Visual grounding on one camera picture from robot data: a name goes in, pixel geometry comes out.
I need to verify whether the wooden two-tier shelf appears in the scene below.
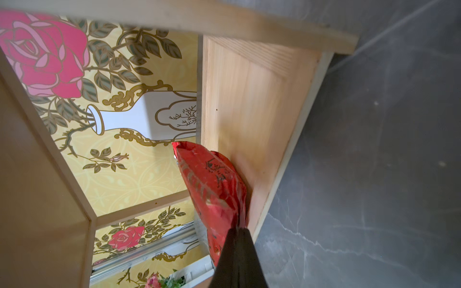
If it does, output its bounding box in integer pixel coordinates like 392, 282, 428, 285
1, 1, 358, 288

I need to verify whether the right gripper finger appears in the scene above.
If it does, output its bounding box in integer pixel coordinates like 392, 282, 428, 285
210, 228, 268, 288

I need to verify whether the flower bouquet white fence pot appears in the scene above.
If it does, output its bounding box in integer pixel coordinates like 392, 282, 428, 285
145, 273, 186, 288

